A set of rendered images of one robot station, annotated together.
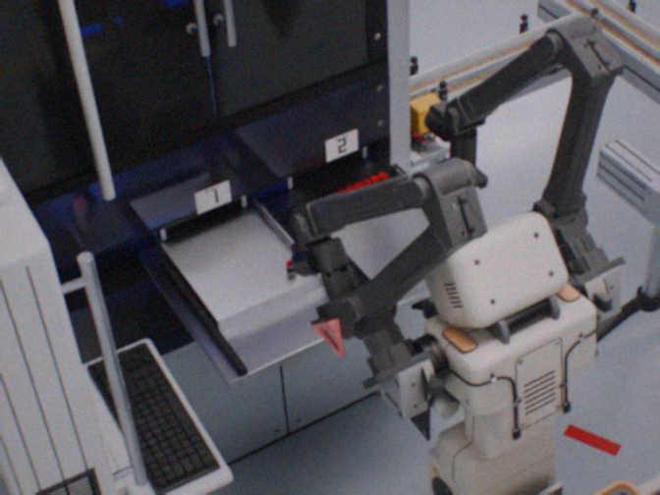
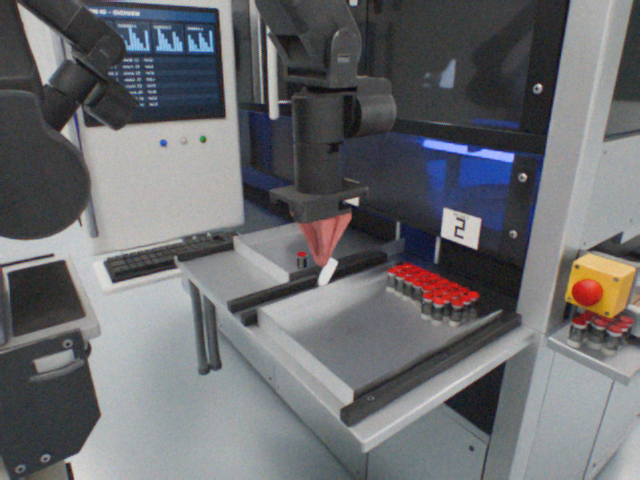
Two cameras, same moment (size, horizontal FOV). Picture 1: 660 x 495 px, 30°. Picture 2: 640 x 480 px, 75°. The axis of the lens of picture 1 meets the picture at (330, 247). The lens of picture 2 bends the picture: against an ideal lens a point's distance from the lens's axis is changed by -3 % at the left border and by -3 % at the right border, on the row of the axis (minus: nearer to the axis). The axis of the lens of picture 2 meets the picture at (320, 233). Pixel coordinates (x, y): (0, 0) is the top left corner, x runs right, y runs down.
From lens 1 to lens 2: 256 cm
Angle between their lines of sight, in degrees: 70
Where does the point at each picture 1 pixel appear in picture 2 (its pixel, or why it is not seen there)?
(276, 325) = (236, 270)
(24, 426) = not seen: hidden behind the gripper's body
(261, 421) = (350, 448)
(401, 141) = (536, 289)
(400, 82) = (555, 189)
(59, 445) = not seen: hidden behind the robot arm
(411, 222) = (415, 339)
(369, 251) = (348, 312)
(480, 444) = not seen: outside the picture
